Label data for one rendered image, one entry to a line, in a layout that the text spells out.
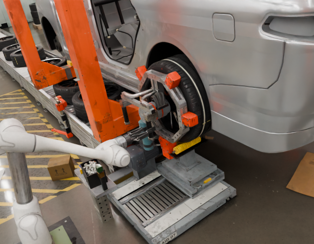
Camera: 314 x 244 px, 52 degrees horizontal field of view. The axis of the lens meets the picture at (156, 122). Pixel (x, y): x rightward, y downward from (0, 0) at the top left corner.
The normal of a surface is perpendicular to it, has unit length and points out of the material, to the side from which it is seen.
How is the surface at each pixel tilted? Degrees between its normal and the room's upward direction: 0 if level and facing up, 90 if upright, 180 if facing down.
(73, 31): 90
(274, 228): 0
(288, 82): 89
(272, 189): 0
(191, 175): 0
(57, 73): 90
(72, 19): 90
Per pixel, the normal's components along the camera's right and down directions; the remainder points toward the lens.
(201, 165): -0.15, -0.87
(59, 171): 0.12, 0.46
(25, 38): 0.57, 0.32
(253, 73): -0.80, 0.39
